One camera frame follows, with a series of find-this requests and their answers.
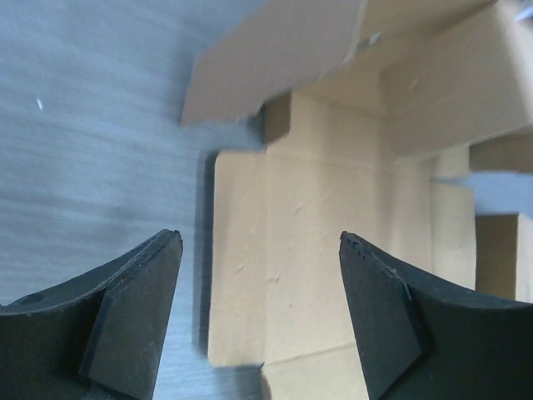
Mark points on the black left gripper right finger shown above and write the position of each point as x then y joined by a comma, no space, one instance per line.
421,337

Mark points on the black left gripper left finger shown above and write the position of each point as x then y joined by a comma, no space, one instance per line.
98,335

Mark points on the spare cardboard blank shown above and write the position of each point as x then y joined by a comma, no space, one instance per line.
372,111

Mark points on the brown cardboard box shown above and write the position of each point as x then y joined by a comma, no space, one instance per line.
504,256

